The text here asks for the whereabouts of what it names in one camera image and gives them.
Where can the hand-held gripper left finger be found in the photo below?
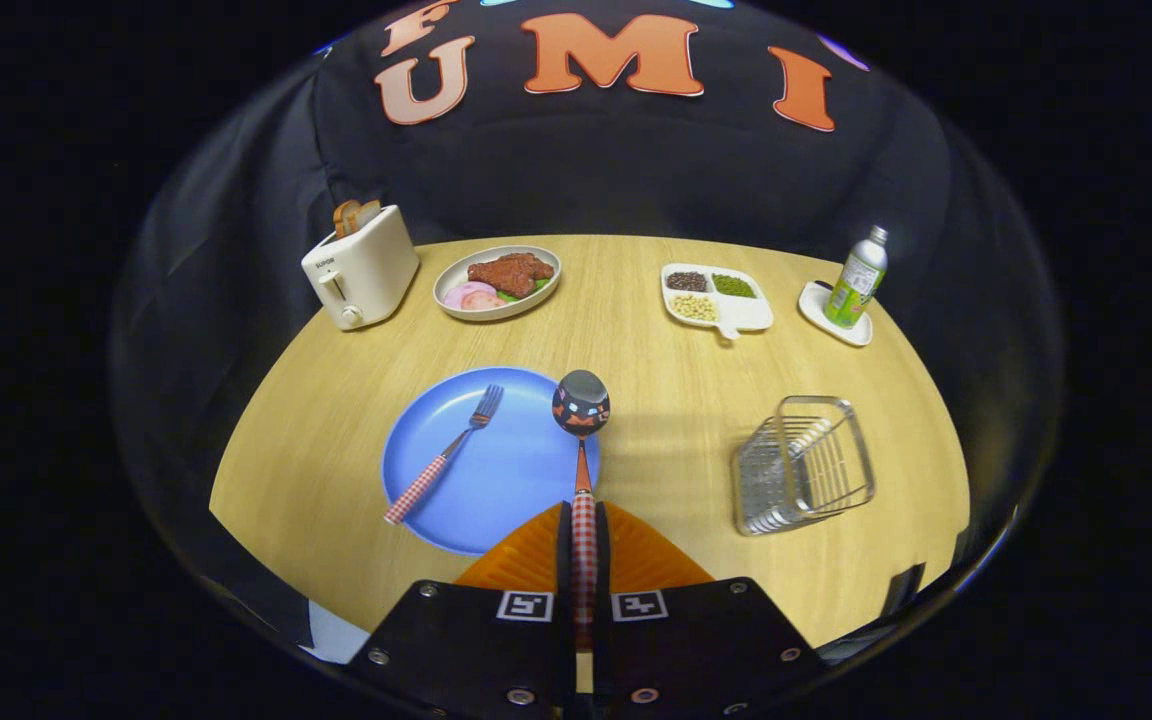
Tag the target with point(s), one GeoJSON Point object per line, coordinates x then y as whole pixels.
{"type": "Point", "coordinates": [565, 560]}

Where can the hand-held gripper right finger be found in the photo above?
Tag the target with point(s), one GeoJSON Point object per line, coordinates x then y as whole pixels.
{"type": "Point", "coordinates": [602, 560]}

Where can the blue round plate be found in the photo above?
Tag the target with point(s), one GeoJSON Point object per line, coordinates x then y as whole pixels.
{"type": "Point", "coordinates": [506, 470]}

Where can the pile of yellow soybeans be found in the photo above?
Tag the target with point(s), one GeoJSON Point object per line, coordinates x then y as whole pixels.
{"type": "Point", "coordinates": [694, 308]}

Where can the pink ham slice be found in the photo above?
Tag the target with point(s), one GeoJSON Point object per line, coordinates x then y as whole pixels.
{"type": "Point", "coordinates": [486, 302]}
{"type": "Point", "coordinates": [464, 292]}

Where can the green lettuce leaf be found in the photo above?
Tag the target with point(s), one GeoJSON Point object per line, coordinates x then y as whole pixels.
{"type": "Point", "coordinates": [539, 284]}

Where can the white divided dish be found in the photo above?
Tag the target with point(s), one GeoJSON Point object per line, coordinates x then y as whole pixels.
{"type": "Point", "coordinates": [751, 312]}

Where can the pile of dark beans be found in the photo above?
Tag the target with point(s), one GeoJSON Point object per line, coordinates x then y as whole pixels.
{"type": "Point", "coordinates": [686, 281]}

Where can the brown steak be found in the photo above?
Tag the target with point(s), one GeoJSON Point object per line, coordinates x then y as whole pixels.
{"type": "Point", "coordinates": [511, 273]}

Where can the white oval plate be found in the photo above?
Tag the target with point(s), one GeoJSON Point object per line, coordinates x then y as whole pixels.
{"type": "Point", "coordinates": [448, 283]}

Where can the pile of green beans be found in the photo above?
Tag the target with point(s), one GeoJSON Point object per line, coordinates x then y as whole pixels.
{"type": "Point", "coordinates": [734, 286]}

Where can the small white saucer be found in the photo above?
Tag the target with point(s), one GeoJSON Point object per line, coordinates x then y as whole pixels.
{"type": "Point", "coordinates": [816, 308]}

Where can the white toaster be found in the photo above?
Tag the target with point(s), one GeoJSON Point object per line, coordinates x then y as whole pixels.
{"type": "Point", "coordinates": [366, 275]}

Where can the green label bottle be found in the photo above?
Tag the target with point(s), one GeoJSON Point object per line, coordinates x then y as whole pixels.
{"type": "Point", "coordinates": [854, 285]}

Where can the black backdrop cloth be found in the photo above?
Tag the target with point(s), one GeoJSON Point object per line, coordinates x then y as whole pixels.
{"type": "Point", "coordinates": [636, 170]}

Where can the toasted bread slice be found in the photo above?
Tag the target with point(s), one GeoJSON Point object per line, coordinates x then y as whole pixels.
{"type": "Point", "coordinates": [344, 218]}
{"type": "Point", "coordinates": [369, 212]}

